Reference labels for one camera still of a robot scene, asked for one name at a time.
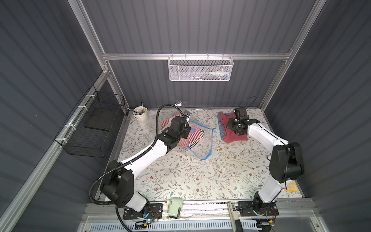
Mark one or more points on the white wire basket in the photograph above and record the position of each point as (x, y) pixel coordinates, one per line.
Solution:
(206, 69)

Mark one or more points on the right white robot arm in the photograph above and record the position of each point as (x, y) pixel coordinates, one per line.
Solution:
(286, 160)

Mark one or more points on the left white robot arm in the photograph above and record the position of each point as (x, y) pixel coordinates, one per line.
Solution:
(118, 185)

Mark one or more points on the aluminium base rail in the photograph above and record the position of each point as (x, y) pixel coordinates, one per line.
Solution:
(288, 215)

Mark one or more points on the red ribbed garment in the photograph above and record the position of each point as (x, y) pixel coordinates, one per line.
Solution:
(230, 136)

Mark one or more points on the blue tank top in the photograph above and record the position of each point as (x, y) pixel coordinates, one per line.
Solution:
(220, 125)

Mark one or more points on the yellow calculator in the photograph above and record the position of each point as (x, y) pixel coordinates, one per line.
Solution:
(291, 186)

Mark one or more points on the clear vacuum bag blue zip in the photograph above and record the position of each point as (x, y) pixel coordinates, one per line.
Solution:
(202, 150)

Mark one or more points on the white cup with tools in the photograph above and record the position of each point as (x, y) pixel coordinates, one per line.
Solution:
(140, 114)

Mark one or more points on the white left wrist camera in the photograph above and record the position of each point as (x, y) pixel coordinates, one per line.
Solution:
(187, 115)

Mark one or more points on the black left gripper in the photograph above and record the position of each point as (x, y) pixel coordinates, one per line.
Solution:
(185, 131)

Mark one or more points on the black wire basket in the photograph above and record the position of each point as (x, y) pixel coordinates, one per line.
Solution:
(94, 126)

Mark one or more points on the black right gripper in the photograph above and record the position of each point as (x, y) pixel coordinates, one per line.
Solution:
(236, 125)

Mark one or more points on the small green white box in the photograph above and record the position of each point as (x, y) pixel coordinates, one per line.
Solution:
(174, 207)

